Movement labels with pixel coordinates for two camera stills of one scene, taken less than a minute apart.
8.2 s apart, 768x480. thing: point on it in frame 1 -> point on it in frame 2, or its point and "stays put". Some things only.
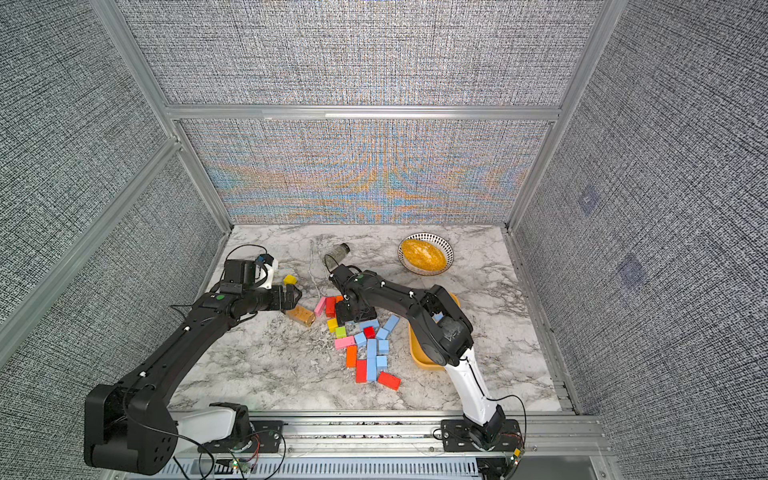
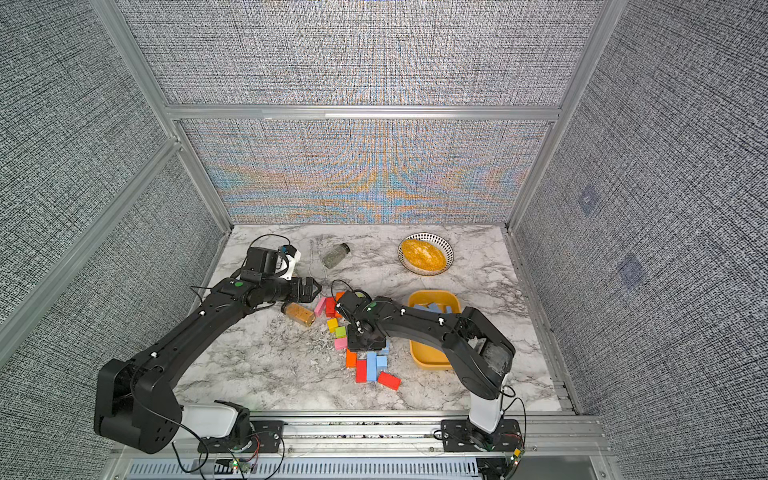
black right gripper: x=343 y=316 -> x=353 y=346
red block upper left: x=331 y=307 stays put
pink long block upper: x=320 y=307 stays put
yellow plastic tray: x=416 y=349 stays put
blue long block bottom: x=372 y=359 stays put
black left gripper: x=278 y=302 -> x=309 y=294
